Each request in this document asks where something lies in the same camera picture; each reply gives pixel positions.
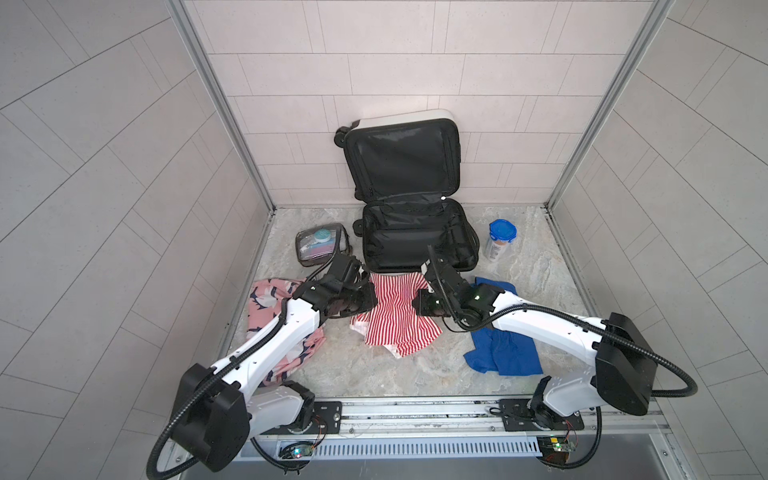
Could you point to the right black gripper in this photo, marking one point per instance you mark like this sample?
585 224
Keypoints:
419 298

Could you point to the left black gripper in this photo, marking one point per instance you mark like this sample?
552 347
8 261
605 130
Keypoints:
368 303

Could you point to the red white striped garment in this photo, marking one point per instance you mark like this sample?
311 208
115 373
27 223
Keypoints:
394 323

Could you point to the blue cloth garment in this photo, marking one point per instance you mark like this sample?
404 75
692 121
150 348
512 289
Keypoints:
504 352

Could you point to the pink whale print garment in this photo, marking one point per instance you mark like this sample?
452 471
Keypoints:
264 303

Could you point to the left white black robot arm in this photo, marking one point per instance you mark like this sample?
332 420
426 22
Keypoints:
229 380

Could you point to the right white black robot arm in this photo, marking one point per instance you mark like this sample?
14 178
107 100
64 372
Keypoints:
619 370

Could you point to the clear toiletry pouch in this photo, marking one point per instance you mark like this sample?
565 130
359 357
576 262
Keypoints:
316 245

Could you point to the blue lid plastic jar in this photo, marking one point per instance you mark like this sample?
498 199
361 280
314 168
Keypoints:
501 235

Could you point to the white suitcase black lining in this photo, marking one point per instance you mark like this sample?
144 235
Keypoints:
406 170

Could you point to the white ventilation grille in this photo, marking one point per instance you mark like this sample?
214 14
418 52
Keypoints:
426 448

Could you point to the left green circuit board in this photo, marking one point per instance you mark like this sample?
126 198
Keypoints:
299 451

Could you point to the green circuit board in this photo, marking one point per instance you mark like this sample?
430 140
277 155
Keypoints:
299 451
556 450

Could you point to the right green circuit board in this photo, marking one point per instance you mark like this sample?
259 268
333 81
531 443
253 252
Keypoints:
556 450

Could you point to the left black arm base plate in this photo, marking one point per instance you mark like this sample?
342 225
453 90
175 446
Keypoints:
325 417

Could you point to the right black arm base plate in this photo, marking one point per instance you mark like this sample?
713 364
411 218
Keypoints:
517 416

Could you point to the aluminium mounting rail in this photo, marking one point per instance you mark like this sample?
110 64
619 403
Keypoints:
390 417

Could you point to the left aluminium corner post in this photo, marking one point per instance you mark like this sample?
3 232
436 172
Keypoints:
183 21

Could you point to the aluminium corner post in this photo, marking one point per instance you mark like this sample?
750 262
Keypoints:
183 21
644 37

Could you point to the right aluminium corner post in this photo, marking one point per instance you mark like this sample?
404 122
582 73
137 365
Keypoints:
644 37

